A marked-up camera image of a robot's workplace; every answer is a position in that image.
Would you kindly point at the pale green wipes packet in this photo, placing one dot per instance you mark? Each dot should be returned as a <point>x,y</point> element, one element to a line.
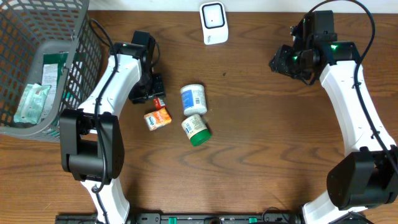
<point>31,104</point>

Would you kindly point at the white barcode scanner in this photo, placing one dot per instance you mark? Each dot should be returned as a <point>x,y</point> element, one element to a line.
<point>214,23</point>

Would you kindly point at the green white package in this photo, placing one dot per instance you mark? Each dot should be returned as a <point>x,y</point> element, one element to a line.
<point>52,71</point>

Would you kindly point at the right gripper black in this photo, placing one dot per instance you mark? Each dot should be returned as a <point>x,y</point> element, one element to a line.
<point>282,65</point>

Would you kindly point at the white jar blue label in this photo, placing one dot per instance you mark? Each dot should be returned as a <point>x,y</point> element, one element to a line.
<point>193,99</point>

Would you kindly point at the orange small box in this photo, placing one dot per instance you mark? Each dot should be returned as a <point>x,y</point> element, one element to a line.
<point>157,119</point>

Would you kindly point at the red white small packet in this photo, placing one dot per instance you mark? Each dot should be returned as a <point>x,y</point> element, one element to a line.
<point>159,103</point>

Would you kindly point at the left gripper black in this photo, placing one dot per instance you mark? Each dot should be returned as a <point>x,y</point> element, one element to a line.
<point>140,98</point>

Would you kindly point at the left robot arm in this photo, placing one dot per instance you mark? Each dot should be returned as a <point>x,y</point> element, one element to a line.
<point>91,143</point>

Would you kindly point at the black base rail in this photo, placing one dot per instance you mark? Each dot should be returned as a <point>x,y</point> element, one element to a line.
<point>268,217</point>

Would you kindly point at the green lid jar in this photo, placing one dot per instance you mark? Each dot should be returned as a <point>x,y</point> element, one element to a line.
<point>196,130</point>

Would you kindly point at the grey plastic mesh basket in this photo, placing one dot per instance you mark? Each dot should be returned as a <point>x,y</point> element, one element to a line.
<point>30,29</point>

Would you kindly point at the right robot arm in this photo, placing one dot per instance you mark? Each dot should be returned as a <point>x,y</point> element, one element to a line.
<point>367,176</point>

